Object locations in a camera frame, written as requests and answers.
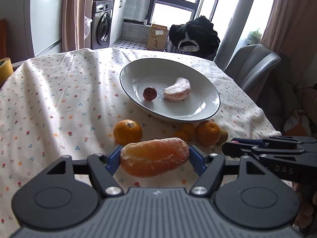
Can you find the small dark bottle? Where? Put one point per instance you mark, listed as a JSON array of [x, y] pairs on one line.
[[145, 20]]

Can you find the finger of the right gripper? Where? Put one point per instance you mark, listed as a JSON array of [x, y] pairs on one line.
[[264, 156], [279, 142]]

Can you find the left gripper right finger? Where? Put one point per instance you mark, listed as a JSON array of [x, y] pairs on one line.
[[209, 168]]

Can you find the white kitchen cabinet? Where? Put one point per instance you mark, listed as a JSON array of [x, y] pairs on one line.
[[116, 23]]

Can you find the small dark red fruit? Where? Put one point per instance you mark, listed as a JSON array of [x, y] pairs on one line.
[[150, 93]]

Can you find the large mandarin orange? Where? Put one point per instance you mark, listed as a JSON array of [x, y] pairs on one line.
[[208, 133], [127, 131]]

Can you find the pink curtain left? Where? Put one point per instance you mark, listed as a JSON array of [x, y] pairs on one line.
[[73, 25]]

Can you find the clear plastic bag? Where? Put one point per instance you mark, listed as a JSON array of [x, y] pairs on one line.
[[87, 26]]

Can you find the white refrigerator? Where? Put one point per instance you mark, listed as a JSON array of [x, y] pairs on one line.
[[43, 20]]

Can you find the grey leather chair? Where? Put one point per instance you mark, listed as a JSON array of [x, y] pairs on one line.
[[250, 67]]

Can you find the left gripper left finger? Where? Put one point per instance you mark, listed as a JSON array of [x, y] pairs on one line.
[[102, 167]]

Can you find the white radiator heater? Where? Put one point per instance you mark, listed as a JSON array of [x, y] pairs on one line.
[[173, 49]]

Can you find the floral white tablecloth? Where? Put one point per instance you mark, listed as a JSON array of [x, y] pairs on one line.
[[69, 104]]

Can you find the grey washing machine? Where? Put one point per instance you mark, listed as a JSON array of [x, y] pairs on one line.
[[101, 23]]

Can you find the cardboard box on floor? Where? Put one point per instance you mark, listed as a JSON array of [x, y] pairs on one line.
[[157, 37]]

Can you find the white plate dark rim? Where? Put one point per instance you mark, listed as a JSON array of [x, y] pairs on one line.
[[202, 103]]

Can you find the black clothes pile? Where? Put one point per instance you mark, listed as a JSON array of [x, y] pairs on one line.
[[197, 37]]

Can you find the pink curtain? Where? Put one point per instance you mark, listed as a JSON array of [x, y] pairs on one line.
[[284, 17], [73, 25]]

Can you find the small kumquat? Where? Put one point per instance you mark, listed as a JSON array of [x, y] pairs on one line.
[[189, 129], [182, 135]]

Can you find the small kumquat front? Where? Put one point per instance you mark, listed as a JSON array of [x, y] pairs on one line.
[[182, 135]]

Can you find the pink curtain right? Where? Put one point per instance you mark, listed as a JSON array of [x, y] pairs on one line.
[[284, 17]]

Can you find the small kumquat back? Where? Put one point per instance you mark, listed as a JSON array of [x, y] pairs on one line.
[[189, 129]]

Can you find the yellow tape roll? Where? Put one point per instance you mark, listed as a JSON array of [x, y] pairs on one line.
[[6, 70]]

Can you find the brown longan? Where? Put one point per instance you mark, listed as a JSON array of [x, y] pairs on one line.
[[223, 136]]

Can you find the pale peeled citrus segment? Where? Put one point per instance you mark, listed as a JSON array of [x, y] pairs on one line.
[[179, 91]]

